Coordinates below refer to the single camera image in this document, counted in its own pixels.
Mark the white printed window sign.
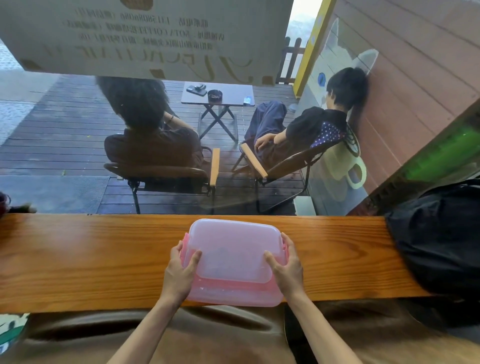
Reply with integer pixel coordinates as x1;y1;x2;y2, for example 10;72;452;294
0;0;295;87

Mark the brown leather seat cushion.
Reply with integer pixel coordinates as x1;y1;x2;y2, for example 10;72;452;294
0;304;297;364
300;296;480;364

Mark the person's left hand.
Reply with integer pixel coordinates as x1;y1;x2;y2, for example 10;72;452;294
160;241;203;307

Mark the white cat window decal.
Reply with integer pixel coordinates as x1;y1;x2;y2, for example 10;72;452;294
300;17;380;113

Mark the translucent pink box lid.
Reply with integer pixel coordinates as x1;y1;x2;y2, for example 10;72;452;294
186;219;289;284

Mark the dark wooden fence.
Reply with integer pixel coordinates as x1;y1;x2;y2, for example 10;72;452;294
276;37;307;85

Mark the person's left forearm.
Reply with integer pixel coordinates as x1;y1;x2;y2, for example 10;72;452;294
107;296;181;364

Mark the yellow post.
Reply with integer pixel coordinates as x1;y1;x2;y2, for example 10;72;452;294
293;0;337;99

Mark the person's right hand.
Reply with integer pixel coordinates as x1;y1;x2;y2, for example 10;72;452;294
263;232;305;301

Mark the pink plastic storage box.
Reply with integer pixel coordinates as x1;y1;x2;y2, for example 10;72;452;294
179;232;290;308

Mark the pale yellow cup decal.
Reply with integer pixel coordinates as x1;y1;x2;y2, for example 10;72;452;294
318;140;368;204

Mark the person's right forearm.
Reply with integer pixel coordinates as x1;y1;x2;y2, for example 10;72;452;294
286;294;363;364

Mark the green patterned paper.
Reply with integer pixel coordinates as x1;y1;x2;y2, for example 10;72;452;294
0;312;30;347

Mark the grey folding table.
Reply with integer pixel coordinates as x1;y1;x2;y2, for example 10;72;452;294
181;81;256;143

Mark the white block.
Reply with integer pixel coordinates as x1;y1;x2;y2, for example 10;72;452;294
293;195;317;217

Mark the small dark object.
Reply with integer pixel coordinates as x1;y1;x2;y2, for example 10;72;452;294
0;191;37;219

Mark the brown folding armchair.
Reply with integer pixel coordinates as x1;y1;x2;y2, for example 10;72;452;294
104;147;221;215
232;127;361;213

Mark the grey door mat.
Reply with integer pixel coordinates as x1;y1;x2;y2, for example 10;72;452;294
0;175;110;215

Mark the black bag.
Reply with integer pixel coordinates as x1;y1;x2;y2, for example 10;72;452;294
385;179;480;301

